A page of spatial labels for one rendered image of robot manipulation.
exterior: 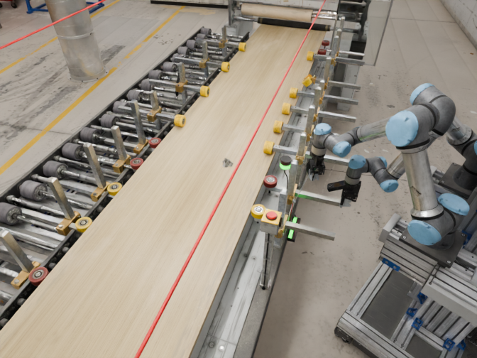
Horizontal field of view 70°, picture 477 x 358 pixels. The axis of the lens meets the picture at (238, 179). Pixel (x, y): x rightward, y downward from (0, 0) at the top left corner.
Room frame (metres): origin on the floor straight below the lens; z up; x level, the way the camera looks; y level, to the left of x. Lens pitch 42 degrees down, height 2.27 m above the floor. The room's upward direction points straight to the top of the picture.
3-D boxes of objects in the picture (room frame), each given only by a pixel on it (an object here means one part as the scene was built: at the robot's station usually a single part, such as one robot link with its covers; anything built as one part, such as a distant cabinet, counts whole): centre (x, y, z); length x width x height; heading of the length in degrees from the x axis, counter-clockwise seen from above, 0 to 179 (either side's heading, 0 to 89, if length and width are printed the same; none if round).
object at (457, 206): (0.96, -0.87, 1.21); 0.13 x 0.12 x 0.14; 126
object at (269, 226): (0.92, -0.13, 1.18); 0.07 x 0.07 x 0.08; 71
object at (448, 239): (0.96, -0.88, 1.09); 0.15 x 0.15 x 0.10
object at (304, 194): (1.42, -0.37, 0.84); 0.43 x 0.03 x 0.04; 71
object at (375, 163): (1.34, -0.71, 1.12); 0.11 x 0.11 x 0.08; 11
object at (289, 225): (1.18, -0.30, 0.84); 0.44 x 0.03 x 0.04; 71
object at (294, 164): (1.40, -0.30, 0.87); 0.04 x 0.04 x 0.48; 71
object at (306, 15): (4.05, -0.62, 1.05); 1.43 x 0.12 x 0.12; 71
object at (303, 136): (1.64, -0.38, 0.89); 0.04 x 0.04 x 0.48; 71
